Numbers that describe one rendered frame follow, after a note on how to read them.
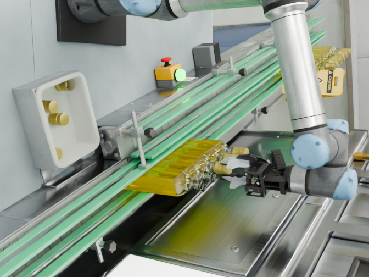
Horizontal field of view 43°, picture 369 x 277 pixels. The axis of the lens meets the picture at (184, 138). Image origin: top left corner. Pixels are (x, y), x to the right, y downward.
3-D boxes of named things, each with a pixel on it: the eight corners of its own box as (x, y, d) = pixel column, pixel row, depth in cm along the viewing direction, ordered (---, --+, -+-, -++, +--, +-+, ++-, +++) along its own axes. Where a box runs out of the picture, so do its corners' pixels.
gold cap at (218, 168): (214, 175, 135) (228, 177, 133) (212, 164, 134) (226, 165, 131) (219, 170, 138) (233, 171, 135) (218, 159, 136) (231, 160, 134)
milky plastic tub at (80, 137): (35, 169, 127) (58, 172, 122) (11, 88, 119) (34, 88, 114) (80, 143, 140) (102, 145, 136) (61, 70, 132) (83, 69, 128)
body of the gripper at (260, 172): (240, 170, 123) (284, 175, 116) (253, 156, 129) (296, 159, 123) (243, 195, 126) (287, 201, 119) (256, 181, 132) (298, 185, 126)
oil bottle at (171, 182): (123, 189, 138) (185, 199, 127) (118, 172, 136) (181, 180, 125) (134, 181, 143) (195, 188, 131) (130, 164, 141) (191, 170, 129)
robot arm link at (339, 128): (340, 123, 106) (339, 171, 108) (353, 118, 115) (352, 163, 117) (306, 121, 111) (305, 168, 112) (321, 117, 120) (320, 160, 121)
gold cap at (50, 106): (35, 102, 124) (47, 103, 121) (45, 98, 126) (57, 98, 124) (39, 115, 125) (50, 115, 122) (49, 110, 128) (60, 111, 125)
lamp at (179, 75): (174, 83, 168) (182, 82, 166) (172, 70, 166) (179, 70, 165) (181, 79, 171) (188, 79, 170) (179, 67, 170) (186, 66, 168)
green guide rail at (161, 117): (125, 134, 137) (147, 135, 133) (124, 131, 137) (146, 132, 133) (311, 20, 272) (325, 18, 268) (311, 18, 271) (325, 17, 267)
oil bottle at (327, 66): (275, 75, 232) (334, 73, 217) (274, 63, 230) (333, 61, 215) (279, 71, 237) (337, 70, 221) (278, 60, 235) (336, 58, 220)
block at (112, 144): (102, 159, 140) (120, 161, 136) (94, 129, 136) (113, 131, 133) (110, 154, 142) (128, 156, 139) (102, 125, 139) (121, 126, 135)
